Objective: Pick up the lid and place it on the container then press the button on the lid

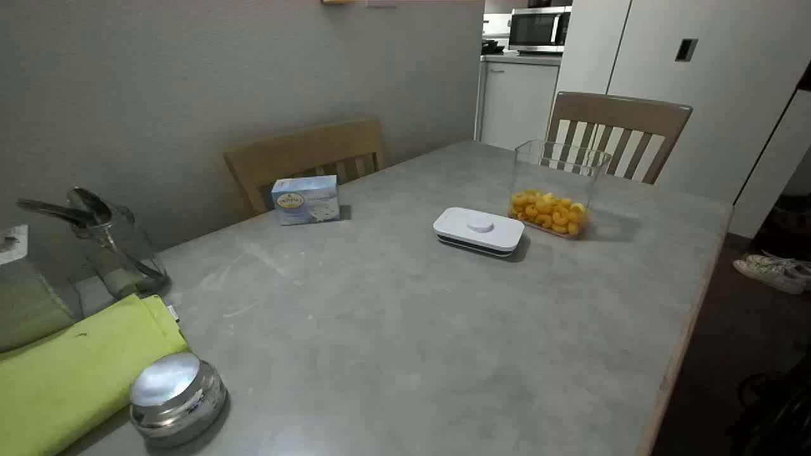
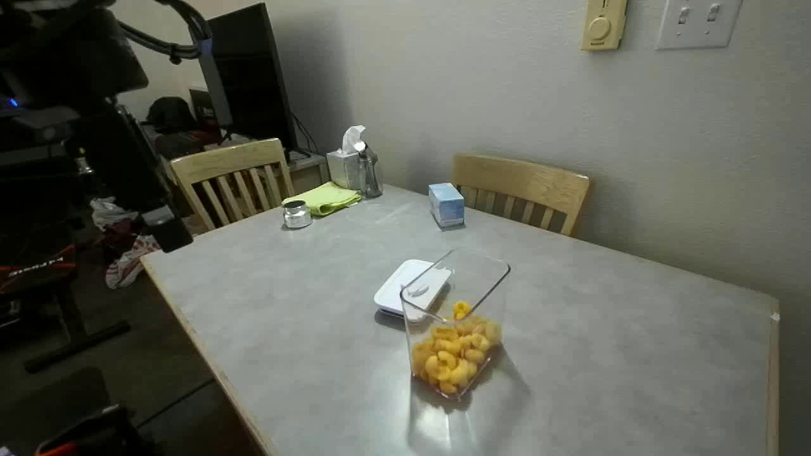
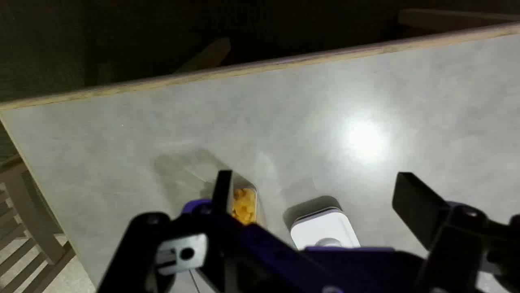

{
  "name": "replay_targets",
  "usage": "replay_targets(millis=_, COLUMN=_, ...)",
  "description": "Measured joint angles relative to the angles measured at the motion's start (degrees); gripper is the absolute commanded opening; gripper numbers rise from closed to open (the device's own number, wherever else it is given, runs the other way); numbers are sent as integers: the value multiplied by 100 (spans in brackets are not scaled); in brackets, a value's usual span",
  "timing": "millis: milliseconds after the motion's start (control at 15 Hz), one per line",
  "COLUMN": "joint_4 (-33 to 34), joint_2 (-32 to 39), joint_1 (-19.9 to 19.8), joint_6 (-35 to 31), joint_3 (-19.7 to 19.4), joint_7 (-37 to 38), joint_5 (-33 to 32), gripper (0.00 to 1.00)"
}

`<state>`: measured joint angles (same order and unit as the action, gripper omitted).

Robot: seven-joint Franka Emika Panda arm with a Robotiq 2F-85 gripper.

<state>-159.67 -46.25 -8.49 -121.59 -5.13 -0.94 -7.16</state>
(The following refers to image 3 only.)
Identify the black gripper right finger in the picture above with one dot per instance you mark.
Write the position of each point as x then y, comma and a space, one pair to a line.
455, 237

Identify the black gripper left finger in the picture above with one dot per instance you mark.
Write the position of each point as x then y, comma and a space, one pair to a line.
135, 244

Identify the white lid with round button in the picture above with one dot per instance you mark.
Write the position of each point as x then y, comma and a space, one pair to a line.
325, 229

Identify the clear plastic container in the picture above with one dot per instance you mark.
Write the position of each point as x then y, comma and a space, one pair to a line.
187, 170

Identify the brown wooden slatted chair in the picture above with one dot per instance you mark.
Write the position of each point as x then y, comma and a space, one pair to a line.
32, 216

